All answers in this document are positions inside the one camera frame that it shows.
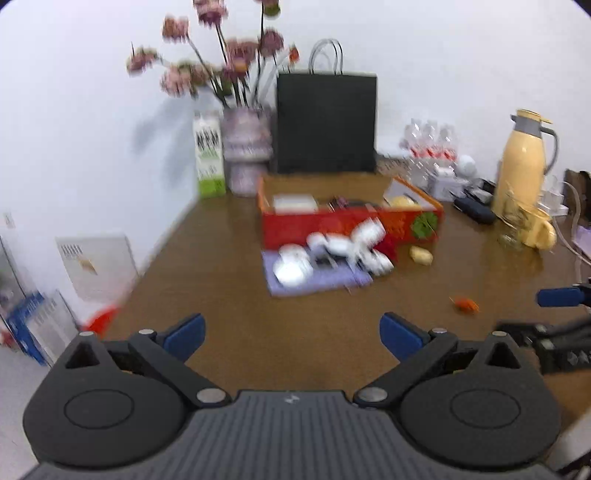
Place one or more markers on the purple pouch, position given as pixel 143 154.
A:
pixel 584 242

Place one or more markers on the woven brown mat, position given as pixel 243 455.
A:
pixel 392 167

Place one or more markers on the white charger adapter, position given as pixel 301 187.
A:
pixel 340 244
pixel 368 231
pixel 376 263

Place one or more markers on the white and green milk carton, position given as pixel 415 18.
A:
pixel 208 157

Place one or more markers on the yellow thermos jug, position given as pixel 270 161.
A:
pixel 519 161

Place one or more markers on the clear glass cup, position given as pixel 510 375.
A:
pixel 515 221

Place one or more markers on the white round lid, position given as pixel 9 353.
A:
pixel 291 271

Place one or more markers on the shrink-wrapped water bottle pack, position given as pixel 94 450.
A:
pixel 429 147

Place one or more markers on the red cardboard box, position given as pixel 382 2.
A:
pixel 286 230

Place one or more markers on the purple marbled vase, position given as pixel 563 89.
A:
pixel 244 138

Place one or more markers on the purple cloth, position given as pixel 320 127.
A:
pixel 323 281

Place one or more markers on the small yellow lump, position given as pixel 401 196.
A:
pixel 421 255

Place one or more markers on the dried flower bouquet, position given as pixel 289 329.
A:
pixel 240 53

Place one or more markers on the yellow sponge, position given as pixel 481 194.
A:
pixel 404 201

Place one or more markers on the black paper bag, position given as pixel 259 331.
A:
pixel 323 120

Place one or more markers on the red plastic item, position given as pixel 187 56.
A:
pixel 100 319

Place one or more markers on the white wall charger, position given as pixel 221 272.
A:
pixel 555 201

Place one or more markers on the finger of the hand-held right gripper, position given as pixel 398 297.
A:
pixel 561 297
pixel 554 346

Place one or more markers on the yellow mug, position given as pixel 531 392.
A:
pixel 542 233

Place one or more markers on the white foam box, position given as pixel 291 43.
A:
pixel 295 203

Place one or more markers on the small orange item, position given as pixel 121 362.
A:
pixel 465 304

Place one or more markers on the blue cardboard box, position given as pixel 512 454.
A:
pixel 27 323

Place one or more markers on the white desk calendar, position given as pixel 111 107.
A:
pixel 92 263

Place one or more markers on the grey tin box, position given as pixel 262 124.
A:
pixel 445 184

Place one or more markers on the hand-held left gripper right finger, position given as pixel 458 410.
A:
pixel 399 339

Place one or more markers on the dark blue glasses case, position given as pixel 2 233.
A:
pixel 475 211

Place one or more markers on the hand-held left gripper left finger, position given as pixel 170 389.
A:
pixel 187 337

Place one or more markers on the brown paper bag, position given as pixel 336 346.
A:
pixel 579 184

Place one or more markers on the white round lamp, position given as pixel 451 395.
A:
pixel 466 165

